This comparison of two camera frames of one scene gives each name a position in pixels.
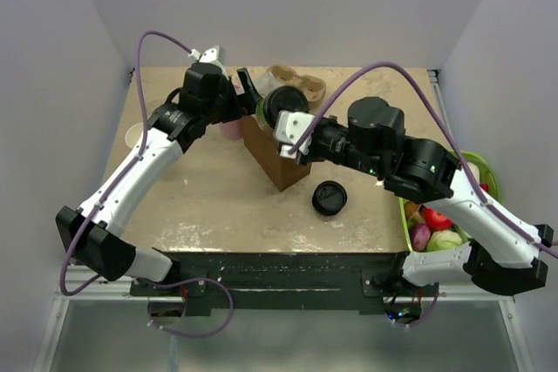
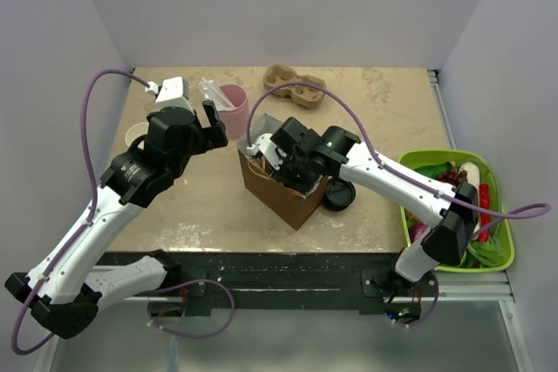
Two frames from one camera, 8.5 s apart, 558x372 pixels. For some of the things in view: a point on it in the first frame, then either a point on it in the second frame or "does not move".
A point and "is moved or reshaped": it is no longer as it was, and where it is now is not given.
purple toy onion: [420, 235] does not move
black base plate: [283, 283] does not move
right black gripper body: [334, 143] → [296, 173]
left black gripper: [243, 104] → [212, 136]
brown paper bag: [264, 147] is moved or reshaped
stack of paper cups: [133, 134] does not move
